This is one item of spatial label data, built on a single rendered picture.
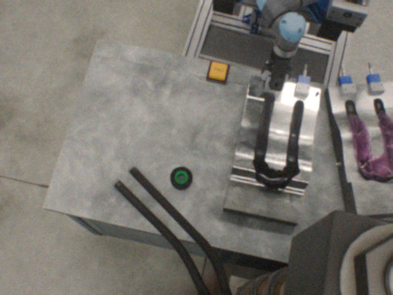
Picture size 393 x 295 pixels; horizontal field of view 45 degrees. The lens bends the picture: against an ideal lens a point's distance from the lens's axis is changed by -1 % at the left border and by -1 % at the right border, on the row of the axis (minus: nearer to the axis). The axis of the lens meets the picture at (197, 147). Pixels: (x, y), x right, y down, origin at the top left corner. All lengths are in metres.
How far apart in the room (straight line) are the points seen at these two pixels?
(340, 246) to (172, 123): 1.36
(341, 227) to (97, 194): 1.33
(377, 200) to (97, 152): 1.00
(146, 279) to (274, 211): 1.02
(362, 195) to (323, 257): 1.21
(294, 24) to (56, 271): 1.72
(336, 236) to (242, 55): 2.16
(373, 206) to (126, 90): 0.98
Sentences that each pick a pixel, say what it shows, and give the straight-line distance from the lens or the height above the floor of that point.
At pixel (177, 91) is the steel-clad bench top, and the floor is 0.80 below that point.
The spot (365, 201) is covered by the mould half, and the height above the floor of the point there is 0.91.
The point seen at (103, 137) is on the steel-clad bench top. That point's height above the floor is 0.80.
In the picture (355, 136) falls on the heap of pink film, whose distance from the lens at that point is 1.73.
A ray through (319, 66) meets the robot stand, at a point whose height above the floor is 0.21.
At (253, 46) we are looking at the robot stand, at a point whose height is 0.21.
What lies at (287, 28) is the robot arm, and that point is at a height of 1.26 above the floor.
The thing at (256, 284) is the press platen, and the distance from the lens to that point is 1.18.
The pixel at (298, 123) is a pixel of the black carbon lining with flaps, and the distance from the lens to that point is 1.73.
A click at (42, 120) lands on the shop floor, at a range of 2.77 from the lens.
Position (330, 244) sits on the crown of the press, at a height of 2.00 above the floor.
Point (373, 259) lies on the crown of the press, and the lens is 0.44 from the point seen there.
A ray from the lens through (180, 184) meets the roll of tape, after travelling 1.67.
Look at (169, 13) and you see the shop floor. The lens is 2.97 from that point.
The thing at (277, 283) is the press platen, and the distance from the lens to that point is 0.93.
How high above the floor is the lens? 2.46
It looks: 72 degrees down
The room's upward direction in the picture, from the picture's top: 2 degrees clockwise
